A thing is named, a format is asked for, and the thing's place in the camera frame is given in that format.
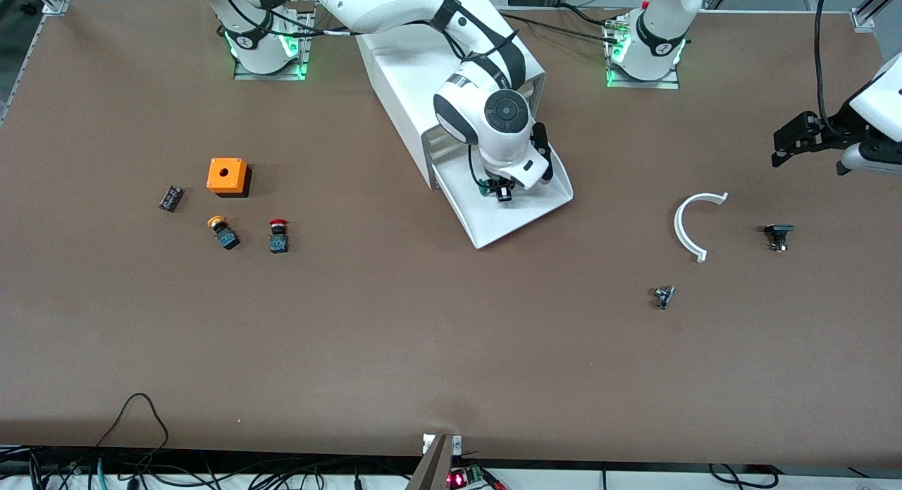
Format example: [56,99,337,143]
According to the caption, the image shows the white drawer cabinet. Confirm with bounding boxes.
[356,32,547,191]

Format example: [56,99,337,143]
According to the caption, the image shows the black flat-head part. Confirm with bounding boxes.
[764,223,796,252]

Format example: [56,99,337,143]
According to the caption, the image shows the circuit board with red light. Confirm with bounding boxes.
[446,464,507,490]

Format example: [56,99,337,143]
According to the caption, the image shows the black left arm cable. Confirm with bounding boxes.
[813,0,846,138]

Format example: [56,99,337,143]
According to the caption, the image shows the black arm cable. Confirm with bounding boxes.
[218,0,526,75]
[813,0,846,138]

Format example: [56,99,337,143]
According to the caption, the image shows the white curved plastic bracket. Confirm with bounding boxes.
[674,192,729,264]

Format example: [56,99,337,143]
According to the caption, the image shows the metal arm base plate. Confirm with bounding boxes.
[233,25,311,80]
[605,14,681,90]

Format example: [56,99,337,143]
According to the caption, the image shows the black cable on table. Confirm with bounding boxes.
[497,11,622,45]

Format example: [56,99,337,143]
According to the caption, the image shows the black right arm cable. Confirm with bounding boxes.
[218,0,526,75]

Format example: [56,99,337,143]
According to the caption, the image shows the orange button enclosure box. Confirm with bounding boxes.
[206,157,252,199]

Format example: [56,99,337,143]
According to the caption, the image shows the yellow push button switch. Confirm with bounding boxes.
[207,215,242,251]

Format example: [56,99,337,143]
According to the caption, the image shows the grey camera mounting post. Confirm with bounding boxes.
[405,434,464,490]

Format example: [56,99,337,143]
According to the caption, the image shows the black looped cable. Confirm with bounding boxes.
[95,393,171,464]

